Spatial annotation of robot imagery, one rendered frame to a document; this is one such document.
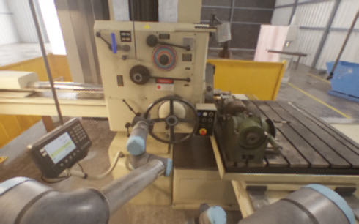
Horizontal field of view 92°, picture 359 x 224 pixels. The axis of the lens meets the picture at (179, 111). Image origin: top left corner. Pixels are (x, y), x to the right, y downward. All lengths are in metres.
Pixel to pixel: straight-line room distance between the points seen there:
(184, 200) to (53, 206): 1.82
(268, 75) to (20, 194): 4.15
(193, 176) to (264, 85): 2.93
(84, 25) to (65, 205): 1.83
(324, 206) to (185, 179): 1.54
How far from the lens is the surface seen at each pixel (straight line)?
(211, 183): 2.02
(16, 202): 0.54
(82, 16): 2.12
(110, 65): 1.37
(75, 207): 0.49
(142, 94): 1.37
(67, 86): 2.00
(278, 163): 1.52
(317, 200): 0.54
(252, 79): 4.14
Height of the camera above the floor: 1.90
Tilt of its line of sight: 27 degrees down
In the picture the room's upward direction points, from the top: 2 degrees clockwise
